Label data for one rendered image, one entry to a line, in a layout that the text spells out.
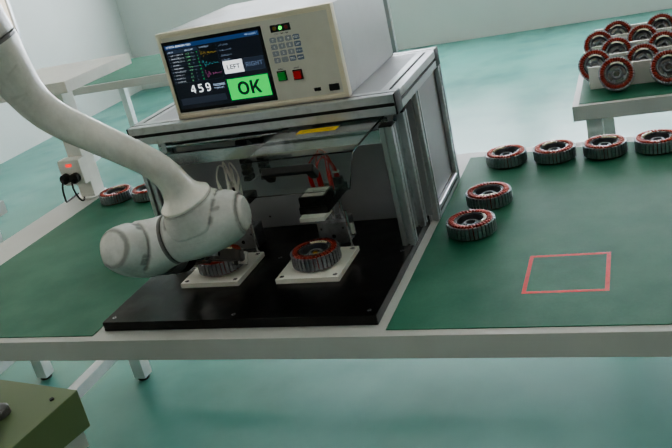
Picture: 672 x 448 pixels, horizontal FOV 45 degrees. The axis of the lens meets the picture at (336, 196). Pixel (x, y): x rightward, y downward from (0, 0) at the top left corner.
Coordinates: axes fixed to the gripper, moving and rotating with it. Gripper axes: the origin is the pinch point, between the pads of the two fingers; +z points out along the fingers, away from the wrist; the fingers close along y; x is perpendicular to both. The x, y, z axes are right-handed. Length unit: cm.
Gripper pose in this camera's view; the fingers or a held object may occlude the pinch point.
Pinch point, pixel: (220, 259)
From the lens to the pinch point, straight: 191.8
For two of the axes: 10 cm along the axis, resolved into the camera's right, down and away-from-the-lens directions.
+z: 3.5, 1.2, 9.3
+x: -0.4, -9.9, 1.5
